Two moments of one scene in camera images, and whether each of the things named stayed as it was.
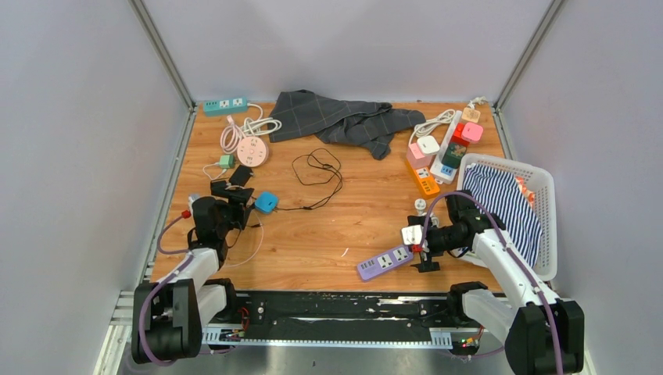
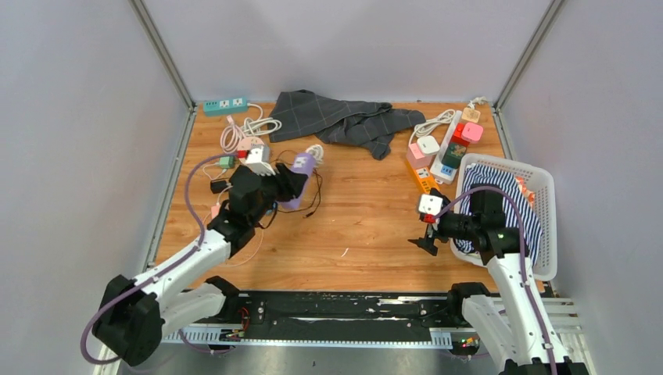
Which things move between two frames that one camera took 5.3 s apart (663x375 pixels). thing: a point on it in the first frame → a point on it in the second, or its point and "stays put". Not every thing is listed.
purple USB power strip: x=385 y=262 → x=304 y=163
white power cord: x=258 y=126 stays put
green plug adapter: x=227 y=161 stays put
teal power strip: x=225 y=106 stays put
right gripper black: x=427 y=263 → x=428 y=241
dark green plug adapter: x=453 y=155 stays put
